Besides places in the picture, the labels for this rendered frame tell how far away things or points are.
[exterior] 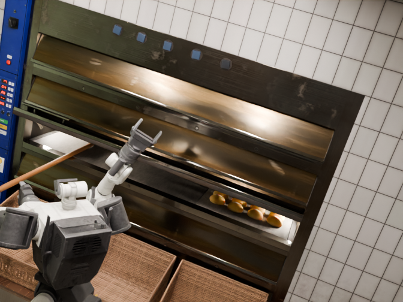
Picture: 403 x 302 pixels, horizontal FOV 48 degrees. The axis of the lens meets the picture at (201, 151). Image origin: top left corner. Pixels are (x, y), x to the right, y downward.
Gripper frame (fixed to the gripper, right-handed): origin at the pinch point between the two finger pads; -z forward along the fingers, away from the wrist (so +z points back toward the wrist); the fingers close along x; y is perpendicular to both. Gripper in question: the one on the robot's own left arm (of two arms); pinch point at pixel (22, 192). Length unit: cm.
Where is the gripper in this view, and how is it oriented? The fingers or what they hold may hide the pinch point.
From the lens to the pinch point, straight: 249.4
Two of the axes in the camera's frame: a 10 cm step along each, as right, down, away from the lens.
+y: 7.6, -0.2, 6.5
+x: -2.6, 9.1, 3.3
